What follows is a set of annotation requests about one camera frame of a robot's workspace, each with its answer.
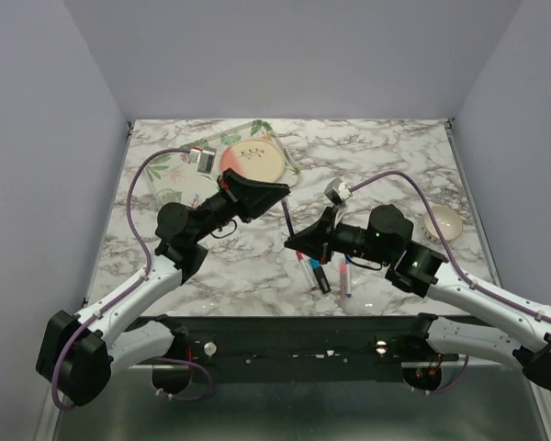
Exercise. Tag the white pen blue tip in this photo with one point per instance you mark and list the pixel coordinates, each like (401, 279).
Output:
(348, 278)

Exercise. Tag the pink pen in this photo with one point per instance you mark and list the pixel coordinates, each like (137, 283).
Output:
(344, 287)

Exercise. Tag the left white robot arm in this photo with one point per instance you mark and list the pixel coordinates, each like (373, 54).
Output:
(79, 351)

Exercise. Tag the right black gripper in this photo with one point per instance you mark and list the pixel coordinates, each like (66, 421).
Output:
(320, 239)

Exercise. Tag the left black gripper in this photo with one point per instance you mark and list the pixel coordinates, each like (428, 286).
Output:
(248, 198)

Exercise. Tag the pink cream plate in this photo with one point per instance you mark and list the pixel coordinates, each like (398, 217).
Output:
(258, 160)

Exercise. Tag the dark blue pen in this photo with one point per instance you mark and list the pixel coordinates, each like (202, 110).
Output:
(287, 216)

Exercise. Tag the leaf patterned tray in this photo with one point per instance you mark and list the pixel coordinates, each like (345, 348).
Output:
(172, 178)

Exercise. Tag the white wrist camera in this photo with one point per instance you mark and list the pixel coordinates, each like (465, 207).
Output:
(204, 161)
(338, 193)

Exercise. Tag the small patterned bowl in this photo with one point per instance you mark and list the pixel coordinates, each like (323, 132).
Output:
(449, 221)

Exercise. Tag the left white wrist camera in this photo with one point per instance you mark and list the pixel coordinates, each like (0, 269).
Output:
(204, 161)

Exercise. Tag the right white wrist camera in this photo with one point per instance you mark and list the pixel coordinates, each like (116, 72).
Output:
(338, 193)

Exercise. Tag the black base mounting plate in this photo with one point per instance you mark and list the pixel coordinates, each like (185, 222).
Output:
(233, 350)

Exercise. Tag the white pen red tip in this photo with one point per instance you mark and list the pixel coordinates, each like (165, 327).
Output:
(304, 265)

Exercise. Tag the black marker blue tip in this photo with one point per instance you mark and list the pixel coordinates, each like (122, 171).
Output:
(320, 276)

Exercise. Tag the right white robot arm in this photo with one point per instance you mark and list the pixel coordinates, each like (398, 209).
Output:
(513, 331)

